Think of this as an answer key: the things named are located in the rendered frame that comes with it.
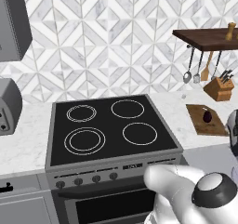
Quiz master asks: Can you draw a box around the wooden cutting board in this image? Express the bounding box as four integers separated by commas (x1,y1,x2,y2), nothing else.
185,103,230,138

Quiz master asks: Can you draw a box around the dark purple eggplant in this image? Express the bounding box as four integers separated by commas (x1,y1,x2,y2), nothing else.
202,107,214,124

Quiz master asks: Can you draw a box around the black hob stove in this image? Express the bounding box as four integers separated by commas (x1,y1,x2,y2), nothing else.
45,93,184,224

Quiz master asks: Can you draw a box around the metal ladle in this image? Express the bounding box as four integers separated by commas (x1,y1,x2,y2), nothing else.
182,45,196,85

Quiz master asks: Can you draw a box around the metal slotted spatula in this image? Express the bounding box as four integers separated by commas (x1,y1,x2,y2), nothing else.
192,50,205,85

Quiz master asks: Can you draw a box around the wooden spatula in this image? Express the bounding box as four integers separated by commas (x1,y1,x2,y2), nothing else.
200,50,215,82

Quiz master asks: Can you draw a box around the wooden knife block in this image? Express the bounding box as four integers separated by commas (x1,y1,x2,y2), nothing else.
203,69,235,102

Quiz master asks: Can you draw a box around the grey oven door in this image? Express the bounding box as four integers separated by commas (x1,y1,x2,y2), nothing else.
50,180,162,224

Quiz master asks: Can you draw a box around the dark hanging utensil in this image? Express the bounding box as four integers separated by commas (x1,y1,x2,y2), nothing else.
211,49,223,81

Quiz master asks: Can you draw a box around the grey toaster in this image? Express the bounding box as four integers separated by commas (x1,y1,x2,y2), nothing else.
0,77,23,137

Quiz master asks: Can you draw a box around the dark wooden shelf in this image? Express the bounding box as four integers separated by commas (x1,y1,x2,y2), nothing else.
172,27,238,52

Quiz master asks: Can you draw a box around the grey drawer front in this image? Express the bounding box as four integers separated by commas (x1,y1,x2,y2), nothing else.
0,173,44,199

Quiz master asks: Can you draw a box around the wooden pepper mill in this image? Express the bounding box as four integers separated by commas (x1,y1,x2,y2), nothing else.
225,21,237,42

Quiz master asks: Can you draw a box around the grey cupboard door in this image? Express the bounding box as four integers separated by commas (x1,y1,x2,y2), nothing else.
0,190,60,224

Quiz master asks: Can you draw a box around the dark oven door handle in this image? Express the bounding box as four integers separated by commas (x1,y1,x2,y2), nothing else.
57,179,151,200

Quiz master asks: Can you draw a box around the grey wall cupboard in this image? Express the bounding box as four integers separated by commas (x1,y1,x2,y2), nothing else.
0,0,33,62

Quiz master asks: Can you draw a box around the black drawer handle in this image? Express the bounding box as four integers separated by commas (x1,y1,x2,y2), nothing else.
0,181,14,194

